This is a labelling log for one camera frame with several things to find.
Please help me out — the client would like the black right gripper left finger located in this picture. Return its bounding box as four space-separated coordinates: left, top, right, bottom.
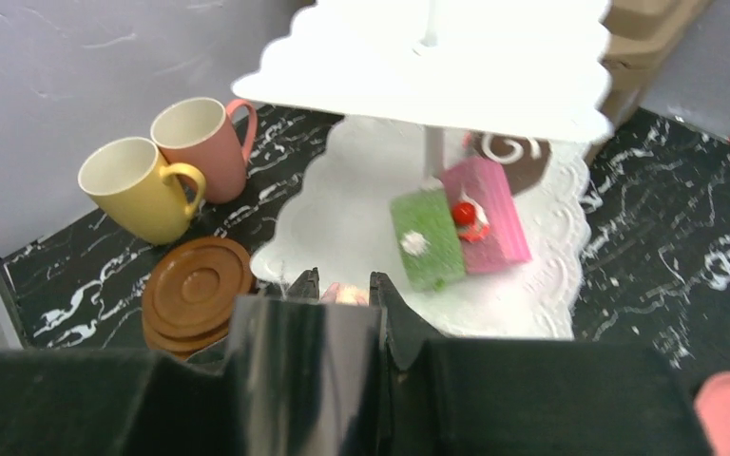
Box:
0 268 322 456

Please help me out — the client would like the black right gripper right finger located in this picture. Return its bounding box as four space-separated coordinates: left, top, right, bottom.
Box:
370 273 712 455

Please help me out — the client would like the green roll cake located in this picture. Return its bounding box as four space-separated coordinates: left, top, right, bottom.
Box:
390 188 466 292

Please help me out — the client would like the pink cake slice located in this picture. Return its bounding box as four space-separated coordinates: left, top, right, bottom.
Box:
441 157 531 275

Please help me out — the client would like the chocolate cake cube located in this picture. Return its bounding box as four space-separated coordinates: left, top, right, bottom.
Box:
469 133 551 195

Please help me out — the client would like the white three-tier cake stand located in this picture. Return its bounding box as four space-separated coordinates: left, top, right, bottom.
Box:
232 1 612 339

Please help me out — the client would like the tan plastic tool case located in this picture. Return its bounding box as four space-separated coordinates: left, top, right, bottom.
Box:
585 0 717 165

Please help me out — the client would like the stack of brown wooden coasters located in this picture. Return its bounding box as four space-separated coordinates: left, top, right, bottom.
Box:
142 237 255 359

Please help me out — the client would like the yellow mug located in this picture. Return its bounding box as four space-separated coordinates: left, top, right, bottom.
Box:
78 137 206 245

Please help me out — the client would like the pink mug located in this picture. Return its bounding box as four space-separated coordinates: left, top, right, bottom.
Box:
150 97 259 204

